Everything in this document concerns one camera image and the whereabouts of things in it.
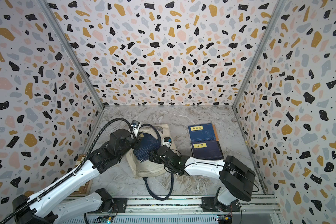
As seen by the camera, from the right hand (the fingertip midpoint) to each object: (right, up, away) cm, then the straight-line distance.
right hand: (152, 155), depth 80 cm
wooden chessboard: (-47, -4, +9) cm, 48 cm away
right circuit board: (+39, -31, -9) cm, 50 cm away
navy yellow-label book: (+35, 0, +14) cm, 37 cm away
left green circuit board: (-21, -31, -10) cm, 39 cm away
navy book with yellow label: (+33, +11, +22) cm, 41 cm away
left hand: (-5, +14, -6) cm, 16 cm away
